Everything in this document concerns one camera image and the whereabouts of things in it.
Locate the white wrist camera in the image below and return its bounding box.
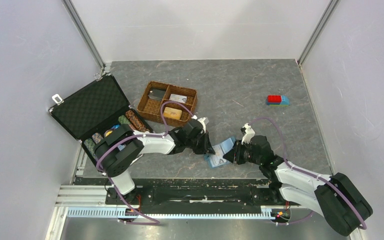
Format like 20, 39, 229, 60
240, 123, 256, 145
191, 115, 209, 133

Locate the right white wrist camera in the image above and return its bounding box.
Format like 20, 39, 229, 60
240, 123, 256, 145

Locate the orange black chip row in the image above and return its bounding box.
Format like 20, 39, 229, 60
125, 110, 149, 132

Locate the gold VIP card stack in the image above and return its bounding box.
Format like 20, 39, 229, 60
163, 107, 183, 120

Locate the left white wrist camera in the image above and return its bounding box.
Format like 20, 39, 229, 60
191, 115, 209, 133

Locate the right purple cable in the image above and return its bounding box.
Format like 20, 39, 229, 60
247, 116, 368, 231

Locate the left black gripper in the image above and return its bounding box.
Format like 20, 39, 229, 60
186, 130, 216, 155

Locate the silver VIP card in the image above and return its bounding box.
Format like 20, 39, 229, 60
169, 93, 188, 104

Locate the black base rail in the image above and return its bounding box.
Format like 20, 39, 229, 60
94, 177, 296, 216

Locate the black poker chip case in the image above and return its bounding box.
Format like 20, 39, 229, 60
48, 73, 154, 165

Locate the brown woven divided basket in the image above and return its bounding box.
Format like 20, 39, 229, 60
137, 81, 198, 127

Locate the black VIP card stack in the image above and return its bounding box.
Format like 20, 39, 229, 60
148, 88, 166, 102

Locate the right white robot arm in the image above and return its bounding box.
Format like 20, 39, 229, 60
223, 135, 374, 236

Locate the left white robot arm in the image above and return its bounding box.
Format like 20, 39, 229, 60
93, 116, 215, 204

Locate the green chip row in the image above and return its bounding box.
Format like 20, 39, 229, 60
83, 138, 96, 156

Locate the blue card holder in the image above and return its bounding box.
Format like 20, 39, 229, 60
204, 136, 236, 168

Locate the red blue toy brick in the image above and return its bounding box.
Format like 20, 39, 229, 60
265, 95, 290, 106

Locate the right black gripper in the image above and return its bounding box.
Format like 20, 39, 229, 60
222, 139, 262, 166

